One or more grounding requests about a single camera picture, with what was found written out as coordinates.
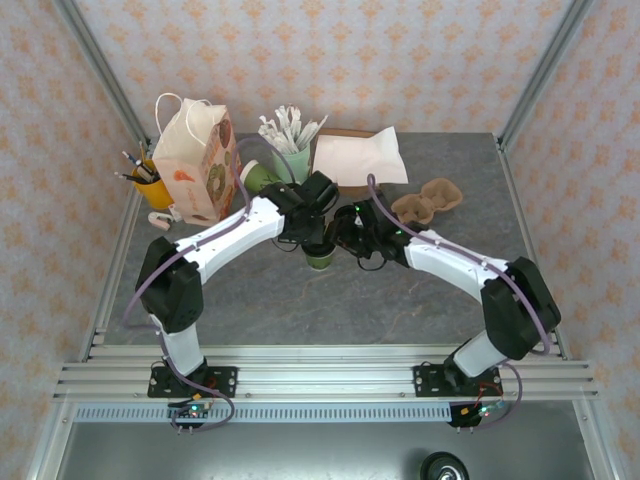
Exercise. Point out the green paper coffee cup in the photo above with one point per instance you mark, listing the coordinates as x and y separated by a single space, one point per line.
320 262
257 177

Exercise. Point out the brown pulp cup carrier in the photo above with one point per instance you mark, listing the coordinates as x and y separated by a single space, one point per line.
440 197

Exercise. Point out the donut print paper bag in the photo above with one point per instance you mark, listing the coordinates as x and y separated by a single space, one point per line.
185 170

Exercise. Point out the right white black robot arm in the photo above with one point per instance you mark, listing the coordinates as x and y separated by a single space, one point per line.
510 325

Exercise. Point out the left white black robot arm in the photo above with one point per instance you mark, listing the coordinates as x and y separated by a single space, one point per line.
170 285

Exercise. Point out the mint green straw cup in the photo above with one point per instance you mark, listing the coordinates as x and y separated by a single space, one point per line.
295 165

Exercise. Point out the brown cardboard napkin box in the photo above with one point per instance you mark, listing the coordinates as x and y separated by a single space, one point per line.
360 191

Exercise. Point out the white napkin stack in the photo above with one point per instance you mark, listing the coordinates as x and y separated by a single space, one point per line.
325 160

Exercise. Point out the pink white tape dispenser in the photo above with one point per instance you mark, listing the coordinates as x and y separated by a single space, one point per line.
160 221

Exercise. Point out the yellow pen cup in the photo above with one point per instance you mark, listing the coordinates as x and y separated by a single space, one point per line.
152 195

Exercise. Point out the black marker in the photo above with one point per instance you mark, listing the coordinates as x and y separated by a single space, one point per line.
149 172

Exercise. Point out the yellow pencil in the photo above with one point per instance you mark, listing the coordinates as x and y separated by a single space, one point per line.
143 152

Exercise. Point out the blue tipped pen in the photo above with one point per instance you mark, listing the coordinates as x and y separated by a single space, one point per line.
131 159

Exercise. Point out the black pen white tip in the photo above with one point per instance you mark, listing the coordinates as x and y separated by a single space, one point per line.
125 176

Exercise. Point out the left small controller board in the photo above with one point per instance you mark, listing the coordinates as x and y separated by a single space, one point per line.
194 410

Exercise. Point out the small controller board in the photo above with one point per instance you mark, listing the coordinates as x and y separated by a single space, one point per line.
482 411
194 410

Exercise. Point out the right small controller board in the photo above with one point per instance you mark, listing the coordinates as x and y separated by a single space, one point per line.
482 411

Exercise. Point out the black caster wheel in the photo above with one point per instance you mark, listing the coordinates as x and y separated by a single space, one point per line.
445 470

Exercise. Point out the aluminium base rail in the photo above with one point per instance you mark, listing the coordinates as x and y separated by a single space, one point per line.
325 375

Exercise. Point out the right aluminium table rail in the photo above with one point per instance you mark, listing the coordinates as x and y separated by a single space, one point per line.
521 210

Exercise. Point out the aluminium table rail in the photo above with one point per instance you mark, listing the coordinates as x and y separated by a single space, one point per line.
120 250
521 210

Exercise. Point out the right black mount plate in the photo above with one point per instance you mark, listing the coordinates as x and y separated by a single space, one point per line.
425 382

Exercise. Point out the black mount plate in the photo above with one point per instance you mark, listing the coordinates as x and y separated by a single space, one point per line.
425 382
225 380

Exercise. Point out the left black mount plate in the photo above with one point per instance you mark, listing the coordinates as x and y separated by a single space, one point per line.
225 380

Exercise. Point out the left aluminium table rail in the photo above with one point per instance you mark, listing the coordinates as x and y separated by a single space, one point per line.
120 250

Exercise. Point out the right aluminium frame post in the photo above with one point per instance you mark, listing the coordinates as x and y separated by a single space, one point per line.
545 65

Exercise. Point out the aluminium frame post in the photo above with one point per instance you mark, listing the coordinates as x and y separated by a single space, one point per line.
100 65
545 65

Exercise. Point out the left aluminium frame post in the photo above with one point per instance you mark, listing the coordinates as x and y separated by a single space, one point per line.
100 65

